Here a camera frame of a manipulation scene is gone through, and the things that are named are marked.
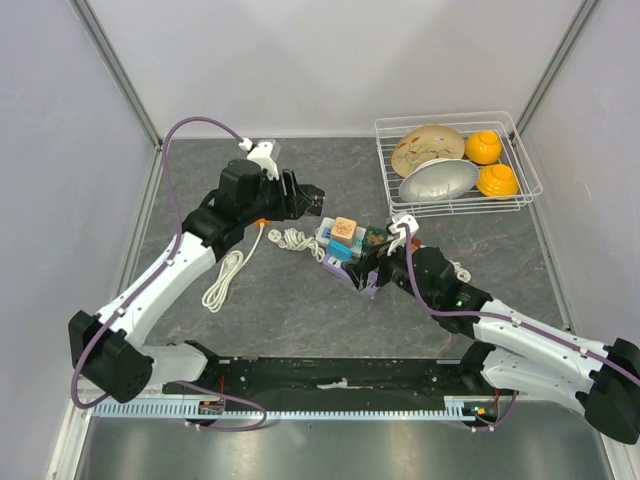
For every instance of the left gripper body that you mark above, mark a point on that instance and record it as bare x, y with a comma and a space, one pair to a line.
270, 201

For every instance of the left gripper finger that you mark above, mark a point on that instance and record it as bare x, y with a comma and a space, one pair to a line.
316, 203
296, 195

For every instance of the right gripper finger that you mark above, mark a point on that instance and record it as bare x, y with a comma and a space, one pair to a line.
359, 270
377, 249

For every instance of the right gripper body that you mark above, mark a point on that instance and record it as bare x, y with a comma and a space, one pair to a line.
395, 268

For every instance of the dark green cube socket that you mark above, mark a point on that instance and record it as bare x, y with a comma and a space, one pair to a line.
374, 236

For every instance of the purple power strip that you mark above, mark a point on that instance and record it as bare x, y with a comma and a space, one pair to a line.
336, 268

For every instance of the orange power strip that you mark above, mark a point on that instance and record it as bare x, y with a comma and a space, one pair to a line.
262, 222

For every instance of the blue cube socket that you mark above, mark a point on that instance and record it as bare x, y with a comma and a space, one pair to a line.
339, 251

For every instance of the beige cube socket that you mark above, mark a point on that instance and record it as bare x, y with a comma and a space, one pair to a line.
343, 230

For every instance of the white multicolour power strip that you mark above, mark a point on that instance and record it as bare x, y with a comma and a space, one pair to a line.
323, 236

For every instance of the red-brown cube socket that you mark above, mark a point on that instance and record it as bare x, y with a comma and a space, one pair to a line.
415, 243

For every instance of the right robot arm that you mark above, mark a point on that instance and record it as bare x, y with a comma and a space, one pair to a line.
512, 351

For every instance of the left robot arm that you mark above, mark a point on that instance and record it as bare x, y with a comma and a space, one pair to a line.
108, 348

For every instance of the grey white plate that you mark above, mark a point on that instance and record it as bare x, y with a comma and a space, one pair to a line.
438, 180

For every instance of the lower yellow bowl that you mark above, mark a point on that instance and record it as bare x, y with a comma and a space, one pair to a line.
497, 180

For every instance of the yellow bowl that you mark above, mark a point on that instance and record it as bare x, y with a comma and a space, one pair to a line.
484, 147
497, 180

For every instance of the beige floral plate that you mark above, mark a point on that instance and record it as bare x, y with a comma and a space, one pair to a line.
423, 144

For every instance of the upper yellow bowl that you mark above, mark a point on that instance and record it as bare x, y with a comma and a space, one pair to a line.
484, 147

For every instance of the white wire dish rack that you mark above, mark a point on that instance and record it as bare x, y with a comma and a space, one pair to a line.
389, 131

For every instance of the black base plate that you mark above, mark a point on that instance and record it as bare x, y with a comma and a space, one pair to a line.
308, 384

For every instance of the slotted cable duct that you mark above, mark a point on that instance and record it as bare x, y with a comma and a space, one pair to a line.
149, 408

